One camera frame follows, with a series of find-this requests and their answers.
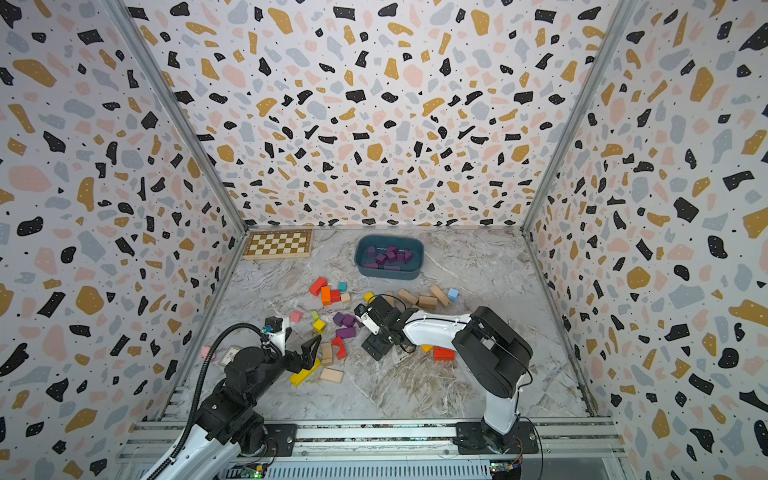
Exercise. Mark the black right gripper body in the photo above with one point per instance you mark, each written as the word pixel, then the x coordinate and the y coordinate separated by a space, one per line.
pixel 378 344

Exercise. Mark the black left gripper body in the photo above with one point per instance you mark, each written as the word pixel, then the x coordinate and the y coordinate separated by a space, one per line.
pixel 290 362

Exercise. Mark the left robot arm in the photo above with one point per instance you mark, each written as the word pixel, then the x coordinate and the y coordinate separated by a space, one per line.
pixel 225 425

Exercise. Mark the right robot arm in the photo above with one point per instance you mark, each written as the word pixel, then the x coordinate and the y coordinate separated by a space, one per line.
pixel 495 354

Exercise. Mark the teal plastic storage bin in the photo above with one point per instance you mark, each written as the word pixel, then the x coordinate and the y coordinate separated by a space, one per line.
pixel 395 270

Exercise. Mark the yellow block near gripper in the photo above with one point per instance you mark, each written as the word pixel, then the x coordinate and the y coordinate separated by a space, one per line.
pixel 298 378

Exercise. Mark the yellow cube block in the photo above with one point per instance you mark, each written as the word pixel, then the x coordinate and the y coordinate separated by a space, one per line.
pixel 319 326

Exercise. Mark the natural wood thick block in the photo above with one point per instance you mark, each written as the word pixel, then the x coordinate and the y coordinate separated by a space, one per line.
pixel 407 297

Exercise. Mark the natural wood square block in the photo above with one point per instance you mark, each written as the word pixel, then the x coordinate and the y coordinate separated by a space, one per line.
pixel 332 375

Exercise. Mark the red arch block front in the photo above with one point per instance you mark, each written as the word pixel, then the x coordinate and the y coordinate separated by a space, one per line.
pixel 338 343

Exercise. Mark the natural wood flat block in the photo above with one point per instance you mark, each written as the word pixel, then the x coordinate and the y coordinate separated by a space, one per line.
pixel 427 302

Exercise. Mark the natural wood long block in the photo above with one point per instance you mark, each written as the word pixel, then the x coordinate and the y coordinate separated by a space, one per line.
pixel 439 294

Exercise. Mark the red wedge block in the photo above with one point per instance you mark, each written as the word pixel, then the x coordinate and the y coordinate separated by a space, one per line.
pixel 443 354

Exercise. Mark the orange rectangular block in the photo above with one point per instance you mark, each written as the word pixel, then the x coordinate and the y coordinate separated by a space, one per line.
pixel 326 296

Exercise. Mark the wooden chessboard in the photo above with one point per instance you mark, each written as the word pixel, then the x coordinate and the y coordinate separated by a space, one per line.
pixel 283 244

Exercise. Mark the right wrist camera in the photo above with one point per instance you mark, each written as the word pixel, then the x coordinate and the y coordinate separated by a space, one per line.
pixel 362 313

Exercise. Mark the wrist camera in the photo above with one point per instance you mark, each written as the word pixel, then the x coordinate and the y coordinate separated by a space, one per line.
pixel 275 333
pixel 362 313

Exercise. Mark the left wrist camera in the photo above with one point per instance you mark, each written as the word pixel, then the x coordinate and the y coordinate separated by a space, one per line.
pixel 275 333

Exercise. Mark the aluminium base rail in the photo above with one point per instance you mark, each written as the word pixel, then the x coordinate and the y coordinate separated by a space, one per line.
pixel 548 448

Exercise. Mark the aluminium corner post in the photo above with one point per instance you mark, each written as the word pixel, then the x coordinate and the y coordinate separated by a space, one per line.
pixel 616 26

